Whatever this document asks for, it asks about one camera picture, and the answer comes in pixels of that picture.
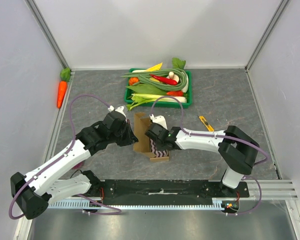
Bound brown cardboard express box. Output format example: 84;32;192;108
133;112;170;163

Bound purple wavy striped cloth pad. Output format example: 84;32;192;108
149;139;169;158

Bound yellow utility knife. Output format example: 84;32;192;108
198;115;215;132

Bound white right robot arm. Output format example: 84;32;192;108
145;122;260;197

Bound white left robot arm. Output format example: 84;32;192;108
10;106;138;220

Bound green plastic tray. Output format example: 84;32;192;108
123;70;193;109

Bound green celery stalk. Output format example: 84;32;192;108
126;93;187;111

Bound red orange pepper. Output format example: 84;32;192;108
166;90;184;97

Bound green leafy vegetable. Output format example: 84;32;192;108
126;83;167;95

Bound purple red onion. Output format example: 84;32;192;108
73;160;85;170

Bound small orange pumpkin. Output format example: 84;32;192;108
128;77;139;86

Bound red chili pepper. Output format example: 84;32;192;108
150;74;178;86

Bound green long beans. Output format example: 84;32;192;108
121;68;191;92

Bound beige toy mushroom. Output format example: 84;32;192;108
168;71;180;84

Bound yellow corn husk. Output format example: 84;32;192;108
145;62;163;72

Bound orange toy carrot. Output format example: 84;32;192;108
56;67;71;109

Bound white radish with leaves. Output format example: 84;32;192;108
171;57;189;93

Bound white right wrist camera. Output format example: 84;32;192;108
149;114;168;130

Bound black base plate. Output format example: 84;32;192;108
83;179;250;206

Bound slotted cable duct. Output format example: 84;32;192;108
48;198;235;212

